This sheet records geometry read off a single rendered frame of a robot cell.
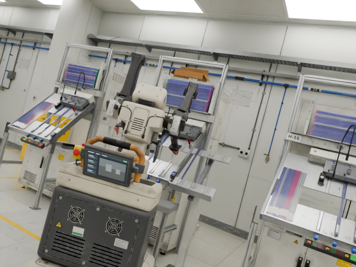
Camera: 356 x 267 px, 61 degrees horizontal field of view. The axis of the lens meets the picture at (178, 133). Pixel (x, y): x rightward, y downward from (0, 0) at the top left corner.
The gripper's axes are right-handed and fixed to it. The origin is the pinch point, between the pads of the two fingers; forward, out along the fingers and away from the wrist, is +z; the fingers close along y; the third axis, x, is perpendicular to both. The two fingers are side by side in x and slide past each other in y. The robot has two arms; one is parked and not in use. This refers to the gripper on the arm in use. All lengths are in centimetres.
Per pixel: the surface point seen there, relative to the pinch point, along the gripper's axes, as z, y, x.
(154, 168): 3.0, 10.1, 20.5
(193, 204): 16.5, -33.1, 32.1
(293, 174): 2, -97, -18
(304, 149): 7, -98, -57
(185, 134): -3.3, 3.0, -23.6
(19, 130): 2, 181, 33
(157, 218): 54, 6, 36
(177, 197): 35.9, -7.7, 18.8
